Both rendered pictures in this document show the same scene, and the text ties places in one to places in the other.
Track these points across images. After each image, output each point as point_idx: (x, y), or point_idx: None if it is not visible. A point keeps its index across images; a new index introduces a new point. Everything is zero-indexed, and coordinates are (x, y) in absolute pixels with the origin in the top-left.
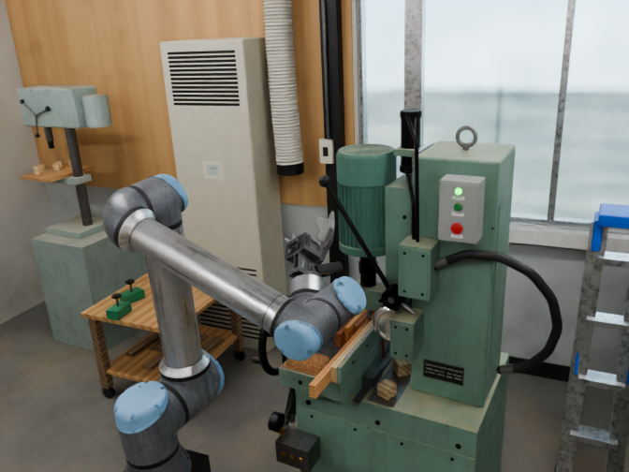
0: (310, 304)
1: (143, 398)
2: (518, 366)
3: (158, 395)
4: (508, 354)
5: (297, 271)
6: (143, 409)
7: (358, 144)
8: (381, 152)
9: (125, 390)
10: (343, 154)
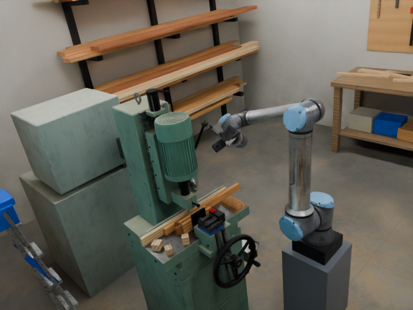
0: (241, 113)
1: (318, 196)
2: None
3: (310, 195)
4: (124, 222)
5: (237, 130)
6: (316, 192)
7: (168, 124)
8: (168, 114)
9: (329, 202)
10: (188, 115)
